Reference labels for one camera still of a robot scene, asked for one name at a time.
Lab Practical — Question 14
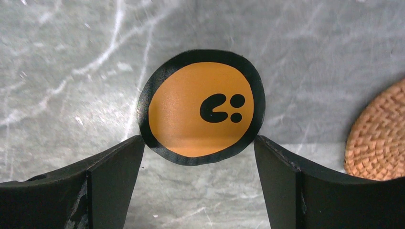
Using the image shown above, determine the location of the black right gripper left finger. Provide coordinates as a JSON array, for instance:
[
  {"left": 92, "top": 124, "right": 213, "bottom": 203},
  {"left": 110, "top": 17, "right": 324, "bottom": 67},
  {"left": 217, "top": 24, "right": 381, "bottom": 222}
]
[{"left": 0, "top": 135, "right": 145, "bottom": 229}]

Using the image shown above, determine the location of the woven rattan coaster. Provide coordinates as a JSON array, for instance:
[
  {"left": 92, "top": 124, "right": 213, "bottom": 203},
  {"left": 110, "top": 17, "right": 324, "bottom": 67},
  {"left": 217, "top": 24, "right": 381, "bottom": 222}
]
[{"left": 344, "top": 80, "right": 405, "bottom": 181}]

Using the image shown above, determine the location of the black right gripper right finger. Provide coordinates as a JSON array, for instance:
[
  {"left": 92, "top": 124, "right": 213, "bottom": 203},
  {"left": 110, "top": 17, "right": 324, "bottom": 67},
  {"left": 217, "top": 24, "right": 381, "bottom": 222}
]
[{"left": 254, "top": 135, "right": 405, "bottom": 229}]

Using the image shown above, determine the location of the orange black-rimmed coaster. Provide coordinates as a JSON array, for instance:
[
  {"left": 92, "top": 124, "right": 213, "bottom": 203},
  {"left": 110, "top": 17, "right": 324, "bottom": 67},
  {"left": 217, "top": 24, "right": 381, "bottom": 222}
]
[{"left": 137, "top": 49, "right": 266, "bottom": 166}]

